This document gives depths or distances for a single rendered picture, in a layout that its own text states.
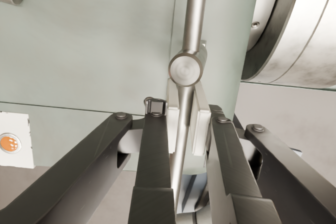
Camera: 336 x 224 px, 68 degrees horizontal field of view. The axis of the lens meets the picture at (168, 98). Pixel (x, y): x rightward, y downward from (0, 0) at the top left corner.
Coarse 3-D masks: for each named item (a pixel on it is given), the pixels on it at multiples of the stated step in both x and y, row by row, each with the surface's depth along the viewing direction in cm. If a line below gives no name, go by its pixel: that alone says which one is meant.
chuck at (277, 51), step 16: (288, 0) 27; (304, 0) 26; (320, 0) 26; (272, 16) 32; (288, 16) 27; (304, 16) 27; (272, 32) 31; (288, 32) 28; (304, 32) 28; (256, 48) 36; (272, 48) 31; (288, 48) 30; (256, 64) 36; (272, 64) 33; (288, 64) 32; (256, 80) 38; (272, 80) 37
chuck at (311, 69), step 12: (324, 12) 27; (324, 24) 28; (312, 36) 29; (324, 36) 29; (312, 48) 30; (324, 48) 30; (300, 60) 31; (312, 60) 31; (324, 60) 31; (288, 72) 34; (300, 72) 34; (312, 72) 33; (324, 72) 33; (288, 84) 39; (300, 84) 38; (312, 84) 38; (324, 84) 37
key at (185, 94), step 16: (192, 0) 15; (192, 16) 16; (192, 32) 16; (192, 48) 16; (192, 96) 18; (176, 144) 18; (176, 160) 19; (176, 176) 19; (176, 192) 19; (176, 208) 19
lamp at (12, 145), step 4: (4, 136) 30; (8, 136) 30; (4, 140) 30; (8, 140) 30; (12, 140) 30; (4, 144) 30; (8, 144) 30; (12, 144) 30; (16, 144) 30; (4, 148) 31; (8, 148) 30; (12, 148) 30; (16, 148) 31
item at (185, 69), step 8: (200, 40) 25; (200, 48) 18; (176, 56) 15; (184, 56) 15; (192, 56) 15; (200, 56) 16; (176, 64) 15; (184, 64) 15; (192, 64) 15; (200, 64) 15; (168, 72) 16; (176, 72) 15; (184, 72) 15; (192, 72) 15; (200, 72) 15; (176, 80) 16; (184, 80) 16; (192, 80) 15
